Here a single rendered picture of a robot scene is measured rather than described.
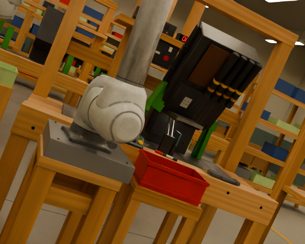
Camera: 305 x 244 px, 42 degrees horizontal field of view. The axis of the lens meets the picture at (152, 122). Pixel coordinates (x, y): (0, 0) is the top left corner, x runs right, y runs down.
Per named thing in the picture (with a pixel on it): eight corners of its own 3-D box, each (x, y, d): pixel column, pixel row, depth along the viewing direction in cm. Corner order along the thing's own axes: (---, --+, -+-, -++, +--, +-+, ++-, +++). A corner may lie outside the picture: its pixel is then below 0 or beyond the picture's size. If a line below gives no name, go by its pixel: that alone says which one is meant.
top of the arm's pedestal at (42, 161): (118, 192, 148) (122, 182, 148) (36, 165, 137) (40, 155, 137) (105, 165, 178) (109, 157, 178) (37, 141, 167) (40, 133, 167)
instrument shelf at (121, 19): (243, 78, 257) (246, 72, 256) (117, 18, 233) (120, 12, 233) (228, 75, 281) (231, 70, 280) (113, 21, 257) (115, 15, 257)
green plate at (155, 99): (154, 119, 223) (177, 90, 223) (143, 111, 221) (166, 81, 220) (150, 116, 234) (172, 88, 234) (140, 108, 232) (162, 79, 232)
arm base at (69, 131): (121, 158, 155) (127, 144, 154) (69, 141, 144) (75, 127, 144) (107, 143, 171) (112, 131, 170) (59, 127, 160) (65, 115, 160)
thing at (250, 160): (248, 165, 1274) (257, 144, 1267) (263, 175, 1201) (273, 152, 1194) (219, 154, 1225) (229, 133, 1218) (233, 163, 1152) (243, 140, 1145)
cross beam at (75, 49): (236, 127, 285) (241, 115, 284) (66, 53, 251) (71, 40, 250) (233, 125, 290) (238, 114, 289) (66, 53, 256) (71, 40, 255)
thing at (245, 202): (267, 226, 225) (279, 203, 223) (9, 132, 186) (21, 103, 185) (256, 216, 238) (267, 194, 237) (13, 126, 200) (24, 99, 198)
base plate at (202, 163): (238, 186, 232) (239, 183, 232) (60, 117, 203) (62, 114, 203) (213, 165, 272) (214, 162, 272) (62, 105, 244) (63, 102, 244)
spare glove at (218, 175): (233, 181, 229) (235, 177, 228) (240, 187, 218) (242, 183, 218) (203, 169, 224) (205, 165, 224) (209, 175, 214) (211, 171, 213)
